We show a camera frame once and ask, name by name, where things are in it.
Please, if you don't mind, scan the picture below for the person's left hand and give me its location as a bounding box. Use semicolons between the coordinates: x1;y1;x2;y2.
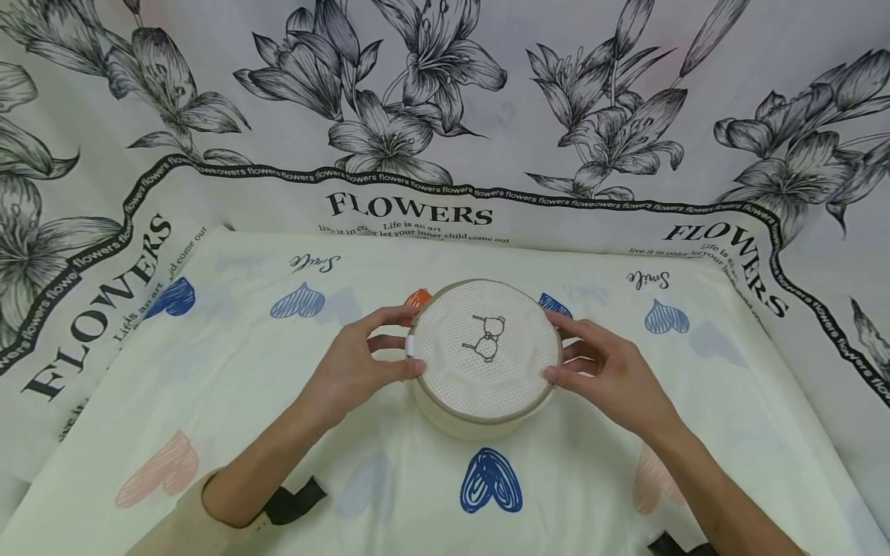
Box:
297;305;427;430

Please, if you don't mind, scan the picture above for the person's right hand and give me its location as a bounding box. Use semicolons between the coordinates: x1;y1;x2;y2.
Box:
542;311;687;446

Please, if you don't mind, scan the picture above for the black wrist band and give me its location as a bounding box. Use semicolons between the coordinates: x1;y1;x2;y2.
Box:
263;476;328;527
647;531;718;556

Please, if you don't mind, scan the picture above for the round white mesh laundry bag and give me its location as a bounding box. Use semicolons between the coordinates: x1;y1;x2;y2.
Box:
405;279;564;442

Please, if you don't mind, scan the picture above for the person's right forearm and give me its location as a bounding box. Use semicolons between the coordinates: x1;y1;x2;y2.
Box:
643;417;809;556

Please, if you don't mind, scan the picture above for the person's left forearm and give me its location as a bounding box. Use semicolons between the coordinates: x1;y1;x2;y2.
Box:
125;398;335;556

